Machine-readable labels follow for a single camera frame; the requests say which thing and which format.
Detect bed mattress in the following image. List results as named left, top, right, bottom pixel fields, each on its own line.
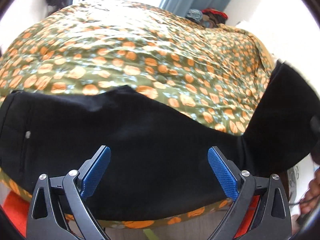
left=104, top=209, right=227, bottom=240

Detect blue grey garment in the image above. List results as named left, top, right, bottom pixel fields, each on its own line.
left=186, top=9, right=204, bottom=22

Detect person's right hand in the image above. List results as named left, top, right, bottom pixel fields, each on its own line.
left=299, top=171, right=320, bottom=214

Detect black pants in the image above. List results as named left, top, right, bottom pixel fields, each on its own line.
left=0, top=60, right=320, bottom=222

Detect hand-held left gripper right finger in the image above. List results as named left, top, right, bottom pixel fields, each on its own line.
left=207, top=145, right=293, bottom=240

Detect pumpkin print quilt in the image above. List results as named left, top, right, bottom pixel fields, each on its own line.
left=0, top=0, right=278, bottom=230

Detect red garment pile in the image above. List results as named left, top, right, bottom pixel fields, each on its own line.
left=201, top=8, right=229, bottom=21

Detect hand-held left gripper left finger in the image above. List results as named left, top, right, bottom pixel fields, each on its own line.
left=26, top=145, right=112, bottom=240

